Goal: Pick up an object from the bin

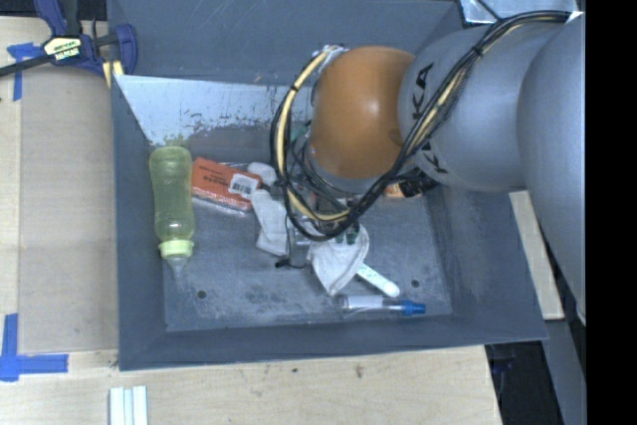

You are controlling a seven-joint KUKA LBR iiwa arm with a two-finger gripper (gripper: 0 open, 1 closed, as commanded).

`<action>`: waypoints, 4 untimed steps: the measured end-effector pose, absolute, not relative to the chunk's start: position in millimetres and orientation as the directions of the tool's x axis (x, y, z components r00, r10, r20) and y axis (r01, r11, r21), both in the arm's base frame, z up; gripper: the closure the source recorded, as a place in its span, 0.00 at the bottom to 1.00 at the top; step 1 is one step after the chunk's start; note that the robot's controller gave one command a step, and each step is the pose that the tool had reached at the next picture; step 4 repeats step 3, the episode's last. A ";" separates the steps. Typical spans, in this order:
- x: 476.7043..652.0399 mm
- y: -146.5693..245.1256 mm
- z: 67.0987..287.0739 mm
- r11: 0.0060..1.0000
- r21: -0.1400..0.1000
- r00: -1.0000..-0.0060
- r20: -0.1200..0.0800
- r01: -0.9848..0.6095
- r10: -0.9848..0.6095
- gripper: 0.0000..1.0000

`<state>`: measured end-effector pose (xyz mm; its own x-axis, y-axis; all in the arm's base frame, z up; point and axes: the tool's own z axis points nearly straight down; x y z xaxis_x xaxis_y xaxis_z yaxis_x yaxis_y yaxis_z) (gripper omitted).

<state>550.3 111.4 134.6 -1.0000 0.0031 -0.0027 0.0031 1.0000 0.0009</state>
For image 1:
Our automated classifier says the yellow clear baby bottle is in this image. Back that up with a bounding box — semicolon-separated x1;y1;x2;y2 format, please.
147;144;197;281

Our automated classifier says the grey metal bin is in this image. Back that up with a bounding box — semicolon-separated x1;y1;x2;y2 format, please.
104;0;549;372

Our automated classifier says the clear tube with blue cap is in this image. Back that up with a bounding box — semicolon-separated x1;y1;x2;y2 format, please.
338;294;428;318

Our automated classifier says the white cloth glove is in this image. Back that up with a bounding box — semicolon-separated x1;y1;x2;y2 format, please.
246;160;296;258

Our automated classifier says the white dust mask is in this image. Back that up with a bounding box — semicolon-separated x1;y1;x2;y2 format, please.
310;223;372;298

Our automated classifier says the orange packet with barcode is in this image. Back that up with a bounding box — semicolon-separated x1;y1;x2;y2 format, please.
190;156;264;215

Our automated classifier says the white plastic tube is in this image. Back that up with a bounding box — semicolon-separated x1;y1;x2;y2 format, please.
354;263;401;299

